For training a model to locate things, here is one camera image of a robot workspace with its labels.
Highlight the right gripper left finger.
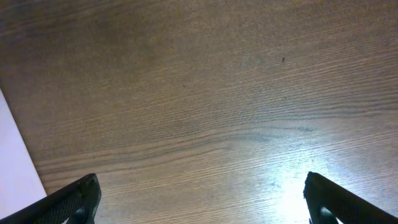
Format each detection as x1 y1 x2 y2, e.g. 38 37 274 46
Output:
1 173 101 224

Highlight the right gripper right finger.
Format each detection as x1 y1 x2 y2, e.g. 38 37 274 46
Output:
303 172 397 224

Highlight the white cardboard box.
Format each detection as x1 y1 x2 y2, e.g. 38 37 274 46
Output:
0 95 47 218

